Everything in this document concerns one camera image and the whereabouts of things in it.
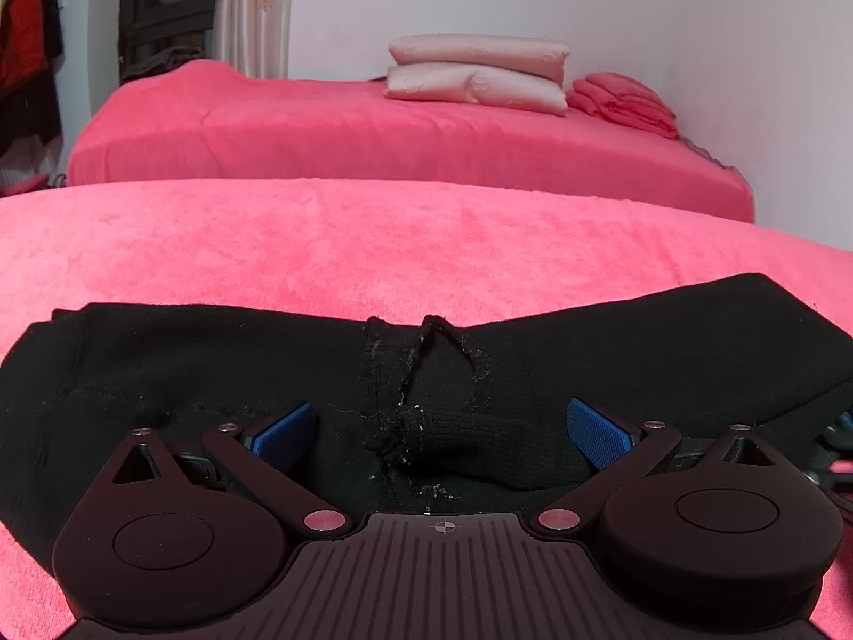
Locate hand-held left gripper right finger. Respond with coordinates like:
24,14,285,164
532,397,775,538

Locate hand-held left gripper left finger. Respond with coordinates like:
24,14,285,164
110,403,353,535

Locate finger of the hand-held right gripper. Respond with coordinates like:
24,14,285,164
803,410,853,516

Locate black knit pants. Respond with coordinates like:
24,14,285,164
0,272,853,529

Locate folded red blanket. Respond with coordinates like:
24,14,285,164
566,71,679,140

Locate pale pink pillow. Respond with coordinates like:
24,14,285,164
388,35,572,85
383,65,568,115

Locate dark cloth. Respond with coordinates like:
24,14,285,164
122,46,202,84

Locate hanging black garment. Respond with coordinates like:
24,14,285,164
0,0,66,156

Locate pale patterned curtain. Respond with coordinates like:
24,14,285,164
213,0,296,79

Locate hanging red garment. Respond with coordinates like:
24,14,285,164
0,0,51,84

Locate dark wooden window frame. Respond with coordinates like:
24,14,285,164
118,0,224,84

